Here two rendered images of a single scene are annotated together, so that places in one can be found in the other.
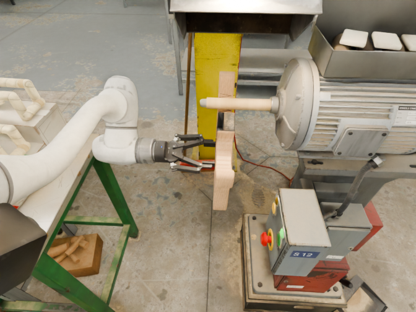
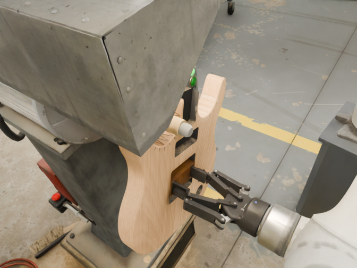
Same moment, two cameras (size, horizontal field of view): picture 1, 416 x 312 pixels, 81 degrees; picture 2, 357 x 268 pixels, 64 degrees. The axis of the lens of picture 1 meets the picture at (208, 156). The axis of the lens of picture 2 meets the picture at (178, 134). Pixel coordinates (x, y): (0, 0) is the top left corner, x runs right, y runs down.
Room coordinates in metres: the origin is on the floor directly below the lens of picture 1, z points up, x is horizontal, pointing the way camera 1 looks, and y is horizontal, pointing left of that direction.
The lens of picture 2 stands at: (0.88, 0.22, 1.62)
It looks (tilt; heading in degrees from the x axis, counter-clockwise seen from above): 47 degrees down; 219
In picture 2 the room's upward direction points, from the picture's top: 9 degrees counter-clockwise
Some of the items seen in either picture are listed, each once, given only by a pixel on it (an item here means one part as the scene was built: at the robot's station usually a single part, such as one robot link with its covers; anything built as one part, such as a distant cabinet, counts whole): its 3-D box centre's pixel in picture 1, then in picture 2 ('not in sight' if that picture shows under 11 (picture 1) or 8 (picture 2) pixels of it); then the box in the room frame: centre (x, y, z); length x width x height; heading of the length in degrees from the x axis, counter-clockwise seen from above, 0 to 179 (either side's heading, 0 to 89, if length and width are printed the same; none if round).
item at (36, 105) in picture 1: (33, 108); not in sight; (0.75, 0.64, 1.12); 0.11 x 0.03 x 0.03; 174
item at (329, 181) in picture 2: not in sight; (340, 179); (-0.14, 0.37, 0.35); 0.28 x 0.28 x 0.70; 79
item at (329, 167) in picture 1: (353, 145); (56, 103); (0.57, -0.47, 1.11); 0.36 x 0.24 x 0.04; 87
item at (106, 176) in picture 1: (118, 200); not in sight; (0.79, 0.52, 0.45); 0.05 x 0.05 x 0.90; 87
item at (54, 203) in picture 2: not in sight; (73, 211); (0.68, -0.64, 0.46); 0.25 x 0.07 x 0.08; 87
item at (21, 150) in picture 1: (18, 153); not in sight; (0.59, 0.66, 1.04); 0.11 x 0.03 x 0.03; 174
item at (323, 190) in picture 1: (333, 190); not in sight; (0.45, -0.39, 1.02); 0.13 x 0.04 x 0.04; 87
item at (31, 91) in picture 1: (34, 95); not in sight; (0.80, 0.65, 1.15); 0.03 x 0.03 x 0.09
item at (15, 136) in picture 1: (18, 140); not in sight; (0.64, 0.67, 1.07); 0.03 x 0.03 x 0.09
